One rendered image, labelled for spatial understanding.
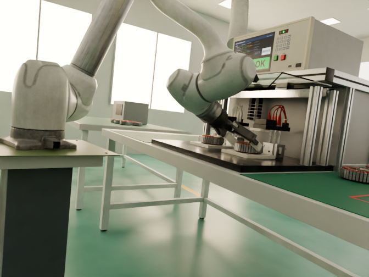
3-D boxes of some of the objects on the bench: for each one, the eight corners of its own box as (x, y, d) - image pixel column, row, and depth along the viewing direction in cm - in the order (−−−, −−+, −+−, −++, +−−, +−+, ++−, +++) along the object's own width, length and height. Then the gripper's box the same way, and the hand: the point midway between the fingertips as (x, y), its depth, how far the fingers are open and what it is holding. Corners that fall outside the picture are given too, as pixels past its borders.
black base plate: (240, 172, 81) (241, 165, 81) (151, 143, 136) (151, 138, 135) (330, 171, 106) (331, 165, 106) (224, 146, 160) (225, 142, 160)
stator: (210, 145, 122) (211, 136, 122) (195, 141, 131) (196, 133, 131) (228, 145, 129) (229, 138, 128) (213, 142, 138) (213, 135, 138)
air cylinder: (275, 157, 113) (277, 144, 112) (261, 154, 119) (263, 141, 119) (283, 157, 115) (285, 144, 115) (269, 154, 122) (271, 142, 121)
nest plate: (207, 148, 120) (208, 145, 120) (189, 143, 133) (189, 140, 132) (234, 149, 128) (234, 146, 128) (214, 144, 140) (214, 142, 140)
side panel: (337, 172, 105) (350, 87, 102) (330, 170, 107) (342, 87, 105) (373, 171, 119) (385, 97, 117) (365, 170, 122) (378, 97, 120)
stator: (247, 154, 102) (249, 144, 102) (228, 149, 111) (229, 140, 111) (268, 154, 108) (269, 145, 107) (248, 150, 117) (249, 141, 117)
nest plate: (247, 158, 99) (247, 155, 99) (221, 151, 112) (221, 148, 112) (275, 159, 107) (275, 155, 107) (247, 152, 120) (248, 149, 120)
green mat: (145, 142, 136) (145, 142, 136) (110, 130, 188) (110, 129, 188) (274, 148, 186) (274, 148, 186) (218, 137, 237) (218, 137, 237)
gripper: (189, 120, 108) (223, 149, 119) (231, 126, 87) (267, 160, 98) (199, 105, 110) (231, 134, 120) (242, 106, 89) (277, 142, 99)
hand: (246, 144), depth 108 cm, fingers open, 13 cm apart
